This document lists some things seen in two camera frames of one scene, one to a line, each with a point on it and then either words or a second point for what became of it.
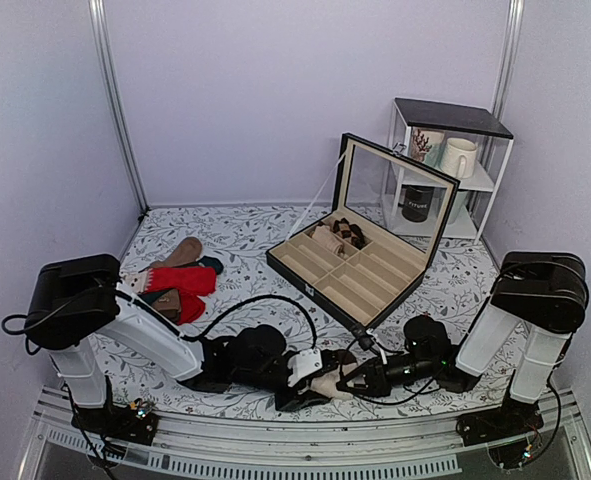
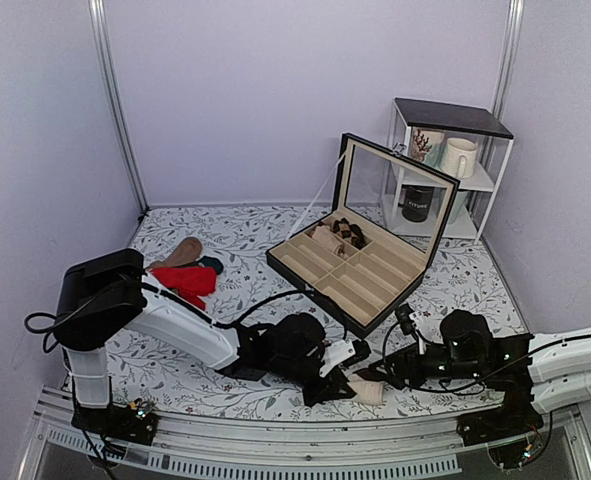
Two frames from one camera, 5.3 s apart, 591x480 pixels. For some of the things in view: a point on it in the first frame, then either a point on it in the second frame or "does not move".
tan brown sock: (186, 253) does not move
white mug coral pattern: (428, 147) does not move
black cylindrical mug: (417, 203) does not move
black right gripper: (377, 384) to (402, 360)
